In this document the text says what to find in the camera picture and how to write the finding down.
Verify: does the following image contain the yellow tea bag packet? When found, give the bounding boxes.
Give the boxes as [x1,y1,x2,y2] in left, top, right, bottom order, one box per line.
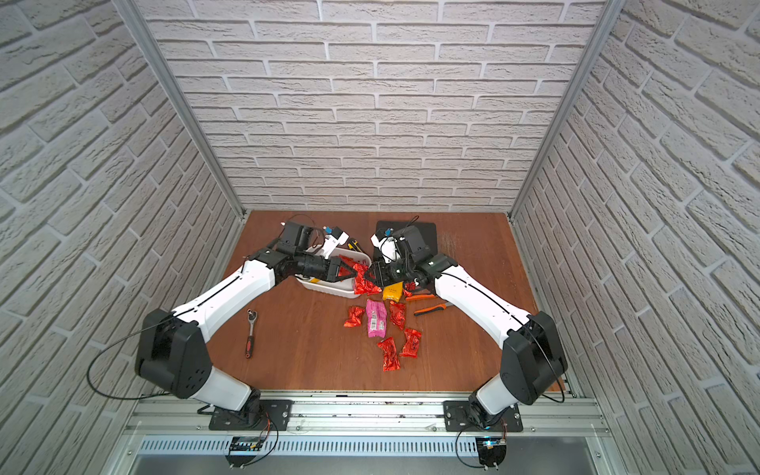
[382,282,405,303]

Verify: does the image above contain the red tea bag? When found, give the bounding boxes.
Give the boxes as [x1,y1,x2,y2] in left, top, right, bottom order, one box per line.
[350,262,382,295]
[344,306,365,328]
[389,301,407,331]
[404,282,417,297]

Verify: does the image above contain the pink tea bag packet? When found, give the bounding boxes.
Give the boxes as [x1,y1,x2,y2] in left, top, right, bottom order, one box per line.
[365,299,387,338]

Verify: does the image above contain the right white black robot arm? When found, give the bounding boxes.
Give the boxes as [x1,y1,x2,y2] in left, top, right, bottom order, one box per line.
[366,225,568,429]

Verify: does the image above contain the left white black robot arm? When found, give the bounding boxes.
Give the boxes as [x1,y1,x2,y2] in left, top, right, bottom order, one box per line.
[135,221,356,412]

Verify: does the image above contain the white plastic storage box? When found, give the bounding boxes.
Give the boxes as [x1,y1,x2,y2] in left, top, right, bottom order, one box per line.
[297,247,371,299]

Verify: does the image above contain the black plastic tool case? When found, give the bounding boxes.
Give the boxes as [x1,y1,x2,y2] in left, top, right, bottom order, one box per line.
[375,221,439,255]

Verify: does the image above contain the left controller board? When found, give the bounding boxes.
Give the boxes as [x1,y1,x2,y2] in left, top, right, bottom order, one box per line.
[226,437,268,468]

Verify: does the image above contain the controller board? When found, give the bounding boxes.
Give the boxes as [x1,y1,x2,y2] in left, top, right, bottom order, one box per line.
[226,437,268,468]
[475,437,508,470]

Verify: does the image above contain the right controller board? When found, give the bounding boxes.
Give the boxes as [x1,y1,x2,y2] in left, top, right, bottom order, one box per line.
[475,437,508,470]

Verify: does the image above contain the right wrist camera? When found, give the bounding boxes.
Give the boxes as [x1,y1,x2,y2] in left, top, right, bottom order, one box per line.
[370,228,399,263]

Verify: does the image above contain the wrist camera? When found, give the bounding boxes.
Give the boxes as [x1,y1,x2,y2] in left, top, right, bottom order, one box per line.
[319,227,350,258]
[370,228,399,263]

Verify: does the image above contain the orange handled pliers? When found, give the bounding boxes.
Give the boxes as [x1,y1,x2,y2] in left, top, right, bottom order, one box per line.
[406,294,452,317]

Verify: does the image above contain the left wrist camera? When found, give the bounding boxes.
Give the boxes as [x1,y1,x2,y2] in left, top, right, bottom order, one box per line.
[319,227,350,258]

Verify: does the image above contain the red handled ratchet wrench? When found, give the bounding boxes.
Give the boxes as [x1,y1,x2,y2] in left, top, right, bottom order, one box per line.
[245,310,258,359]

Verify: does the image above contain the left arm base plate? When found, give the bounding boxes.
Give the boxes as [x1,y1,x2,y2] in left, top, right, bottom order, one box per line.
[209,399,293,431]

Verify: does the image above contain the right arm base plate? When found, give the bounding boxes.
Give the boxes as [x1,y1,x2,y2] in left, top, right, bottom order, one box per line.
[443,400,524,433]

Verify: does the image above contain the aluminium front rail frame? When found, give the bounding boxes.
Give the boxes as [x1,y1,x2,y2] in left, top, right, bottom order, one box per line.
[115,392,612,461]

